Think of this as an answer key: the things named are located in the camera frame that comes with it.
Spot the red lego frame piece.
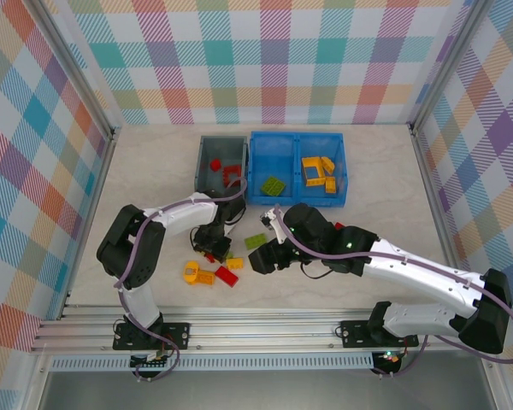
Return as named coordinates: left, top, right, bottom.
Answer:
left=221, top=164, right=244, bottom=185

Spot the yellow round-ended lego piece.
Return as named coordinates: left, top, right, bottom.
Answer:
left=183, top=261, right=217, bottom=285

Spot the grey plastic bin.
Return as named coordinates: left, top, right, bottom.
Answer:
left=195, top=135, right=250, bottom=201

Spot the small circuit board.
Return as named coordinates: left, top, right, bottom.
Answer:
left=130, top=353, right=175, bottom=381
left=370, top=349, right=405, bottom=378

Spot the left gripper thin black cable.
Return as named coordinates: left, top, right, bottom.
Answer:
left=224, top=199, right=247, bottom=226

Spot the gripper thin black cable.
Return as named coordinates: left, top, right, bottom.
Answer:
left=224, top=199, right=247, bottom=226
left=301, top=261, right=339, bottom=281

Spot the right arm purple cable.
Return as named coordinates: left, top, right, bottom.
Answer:
left=273, top=203, right=513, bottom=379

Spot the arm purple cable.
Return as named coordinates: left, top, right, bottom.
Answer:
left=273, top=203, right=513, bottom=379
left=115, top=177, right=249, bottom=381

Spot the right gripper thin black cable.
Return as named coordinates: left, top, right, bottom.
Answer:
left=301, top=261, right=339, bottom=281

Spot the yellow lego window frame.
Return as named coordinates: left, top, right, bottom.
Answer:
left=301, top=156, right=326, bottom=187

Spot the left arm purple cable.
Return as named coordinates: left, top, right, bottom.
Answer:
left=115, top=177, right=249, bottom=381

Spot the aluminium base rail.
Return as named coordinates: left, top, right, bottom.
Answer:
left=29, top=302, right=467, bottom=354

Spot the aluminium side rail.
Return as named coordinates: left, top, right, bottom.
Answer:
left=59, top=127, right=121, bottom=308
left=410, top=123, right=508, bottom=410

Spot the slotted grey cable duct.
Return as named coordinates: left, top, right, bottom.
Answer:
left=50, top=352, right=375, bottom=372

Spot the aluminium frame post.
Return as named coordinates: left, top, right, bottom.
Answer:
left=25, top=0, right=121, bottom=142
left=408, top=0, right=492, bottom=132

